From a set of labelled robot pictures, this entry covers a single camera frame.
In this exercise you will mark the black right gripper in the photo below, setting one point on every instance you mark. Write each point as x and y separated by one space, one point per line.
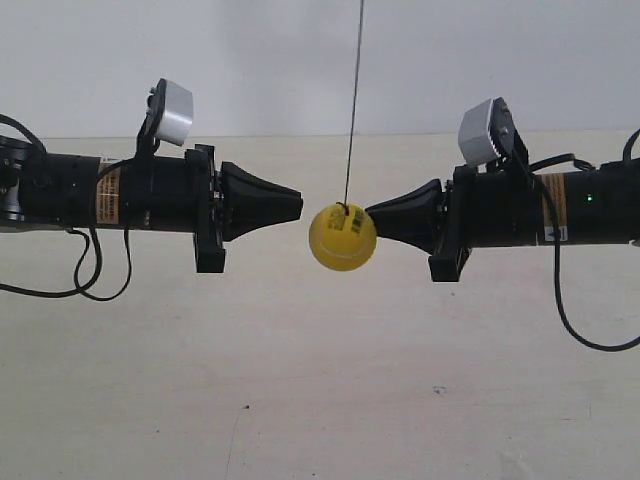
441 236

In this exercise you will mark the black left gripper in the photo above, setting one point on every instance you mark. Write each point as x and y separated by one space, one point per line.
239 188

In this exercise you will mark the yellow tennis ball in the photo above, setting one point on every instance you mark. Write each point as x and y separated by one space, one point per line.
342 237

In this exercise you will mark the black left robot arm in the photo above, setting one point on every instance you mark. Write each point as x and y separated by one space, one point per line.
48 191

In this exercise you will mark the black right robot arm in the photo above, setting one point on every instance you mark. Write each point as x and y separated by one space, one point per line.
506 208

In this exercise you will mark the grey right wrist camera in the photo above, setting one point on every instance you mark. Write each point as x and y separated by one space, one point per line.
488 137

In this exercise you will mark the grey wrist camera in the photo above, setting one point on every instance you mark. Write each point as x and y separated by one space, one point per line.
169 117
488 137

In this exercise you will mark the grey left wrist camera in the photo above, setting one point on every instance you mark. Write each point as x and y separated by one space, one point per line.
169 117

